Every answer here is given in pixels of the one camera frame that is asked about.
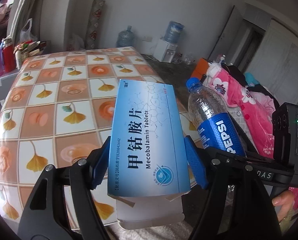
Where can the Pepsi plastic bottle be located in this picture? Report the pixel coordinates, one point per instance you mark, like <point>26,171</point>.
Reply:
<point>209,115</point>

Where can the white fluffy blanket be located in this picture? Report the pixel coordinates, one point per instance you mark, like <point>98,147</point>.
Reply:
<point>181,230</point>

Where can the pink floral blanket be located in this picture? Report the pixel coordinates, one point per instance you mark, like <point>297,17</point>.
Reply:
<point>256,107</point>

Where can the orange chair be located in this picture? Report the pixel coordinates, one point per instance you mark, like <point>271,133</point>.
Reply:
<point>200,69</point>

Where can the patterned rolled mat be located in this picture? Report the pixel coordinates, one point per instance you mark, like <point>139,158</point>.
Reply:
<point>93,23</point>

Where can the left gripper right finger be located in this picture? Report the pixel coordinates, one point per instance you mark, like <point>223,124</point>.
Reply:
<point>237,205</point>

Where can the white small bottle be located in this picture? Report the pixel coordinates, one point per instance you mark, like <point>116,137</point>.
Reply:
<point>18,59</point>

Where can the grey curtain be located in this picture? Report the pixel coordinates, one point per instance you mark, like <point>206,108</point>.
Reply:
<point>21,12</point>

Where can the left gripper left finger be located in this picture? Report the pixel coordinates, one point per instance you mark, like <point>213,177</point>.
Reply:
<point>45,214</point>

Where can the person's right hand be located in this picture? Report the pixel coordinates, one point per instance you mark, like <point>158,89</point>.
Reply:
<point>285,201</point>

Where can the white plastic bag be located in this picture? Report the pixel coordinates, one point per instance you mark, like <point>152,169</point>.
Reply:
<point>26,32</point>

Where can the white water dispenser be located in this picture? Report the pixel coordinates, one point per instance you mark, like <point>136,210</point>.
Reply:
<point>164,51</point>

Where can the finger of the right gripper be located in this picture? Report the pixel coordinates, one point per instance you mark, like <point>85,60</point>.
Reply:
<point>220,157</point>

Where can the grey storage box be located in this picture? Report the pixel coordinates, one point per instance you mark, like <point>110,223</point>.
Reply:
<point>6,81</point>

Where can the blue water jug on floor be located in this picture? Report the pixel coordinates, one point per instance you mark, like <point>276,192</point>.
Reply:
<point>126,38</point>

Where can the blue medicine box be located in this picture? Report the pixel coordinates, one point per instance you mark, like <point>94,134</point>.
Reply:
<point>147,171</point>

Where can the red thermos bottle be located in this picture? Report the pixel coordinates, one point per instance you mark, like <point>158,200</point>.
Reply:
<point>8,54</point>

